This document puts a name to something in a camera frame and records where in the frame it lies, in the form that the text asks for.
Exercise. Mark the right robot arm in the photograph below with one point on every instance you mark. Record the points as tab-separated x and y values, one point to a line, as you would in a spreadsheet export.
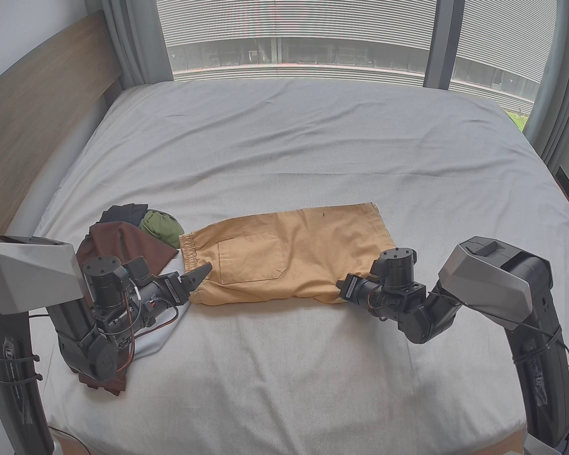
483	277

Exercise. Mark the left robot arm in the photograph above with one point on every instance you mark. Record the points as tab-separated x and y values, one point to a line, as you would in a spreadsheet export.
28	273

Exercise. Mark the brown garment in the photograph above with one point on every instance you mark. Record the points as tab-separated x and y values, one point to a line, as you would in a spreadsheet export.
137	244

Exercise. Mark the grey-green curtain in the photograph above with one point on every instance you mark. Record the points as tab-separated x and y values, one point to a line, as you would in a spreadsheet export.
132	26
559	88

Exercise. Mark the bed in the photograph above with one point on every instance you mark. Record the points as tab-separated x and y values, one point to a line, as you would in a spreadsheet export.
313	126

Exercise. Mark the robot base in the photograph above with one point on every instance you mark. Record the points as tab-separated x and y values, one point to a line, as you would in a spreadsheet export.
540	446

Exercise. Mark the tan shorts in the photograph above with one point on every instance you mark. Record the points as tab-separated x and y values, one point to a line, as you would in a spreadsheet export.
289	254

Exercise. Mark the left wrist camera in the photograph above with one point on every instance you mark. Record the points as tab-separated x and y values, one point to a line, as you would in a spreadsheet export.
135	268

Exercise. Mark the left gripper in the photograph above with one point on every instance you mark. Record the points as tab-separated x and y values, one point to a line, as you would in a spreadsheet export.
163	292

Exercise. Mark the black garment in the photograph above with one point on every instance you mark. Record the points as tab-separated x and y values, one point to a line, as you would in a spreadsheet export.
121	214

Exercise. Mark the green garment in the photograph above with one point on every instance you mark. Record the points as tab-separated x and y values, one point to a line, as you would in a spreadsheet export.
163	228

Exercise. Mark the window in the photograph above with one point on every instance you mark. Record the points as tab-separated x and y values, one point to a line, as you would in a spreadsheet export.
289	17

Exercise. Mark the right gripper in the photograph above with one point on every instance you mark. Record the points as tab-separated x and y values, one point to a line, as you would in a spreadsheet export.
360	292

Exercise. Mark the pale grey garment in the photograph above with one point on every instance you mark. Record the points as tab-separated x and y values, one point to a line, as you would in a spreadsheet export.
154	339

